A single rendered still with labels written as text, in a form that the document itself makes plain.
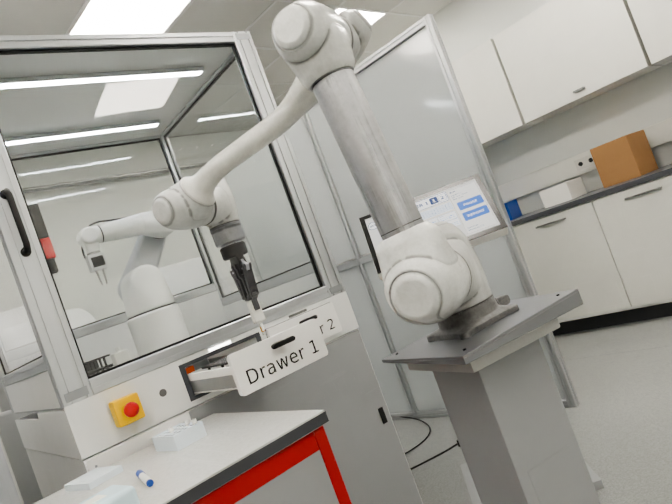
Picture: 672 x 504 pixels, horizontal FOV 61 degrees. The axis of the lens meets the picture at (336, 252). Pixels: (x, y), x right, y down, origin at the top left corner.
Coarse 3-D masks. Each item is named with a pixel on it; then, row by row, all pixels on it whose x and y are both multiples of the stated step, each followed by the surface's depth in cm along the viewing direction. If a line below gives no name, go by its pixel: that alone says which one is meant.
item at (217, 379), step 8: (200, 368) 175; (216, 368) 177; (224, 368) 151; (192, 376) 168; (200, 376) 164; (208, 376) 159; (216, 376) 156; (224, 376) 151; (232, 376) 148; (192, 384) 169; (200, 384) 164; (208, 384) 160; (216, 384) 156; (224, 384) 152; (232, 384) 149; (200, 392) 167
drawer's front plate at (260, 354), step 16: (272, 336) 151; (288, 336) 154; (304, 336) 157; (320, 336) 160; (240, 352) 145; (256, 352) 147; (272, 352) 150; (288, 352) 153; (304, 352) 156; (320, 352) 159; (240, 368) 144; (256, 368) 146; (272, 368) 149; (288, 368) 152; (240, 384) 143; (256, 384) 145
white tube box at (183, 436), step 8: (184, 424) 148; (192, 424) 144; (200, 424) 142; (168, 432) 146; (176, 432) 141; (184, 432) 138; (192, 432) 140; (200, 432) 141; (160, 440) 142; (168, 440) 139; (176, 440) 137; (184, 440) 138; (192, 440) 139; (160, 448) 143; (168, 448) 140; (176, 448) 137
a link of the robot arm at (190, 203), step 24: (288, 96) 146; (312, 96) 144; (264, 120) 148; (288, 120) 148; (240, 144) 145; (264, 144) 148; (216, 168) 143; (168, 192) 143; (192, 192) 144; (168, 216) 141; (192, 216) 145
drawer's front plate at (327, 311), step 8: (328, 304) 204; (312, 312) 199; (320, 312) 201; (328, 312) 203; (288, 320) 193; (296, 320) 195; (320, 320) 200; (336, 320) 205; (272, 328) 188; (280, 328) 190; (288, 328) 192; (328, 328) 202; (336, 328) 204; (328, 336) 201
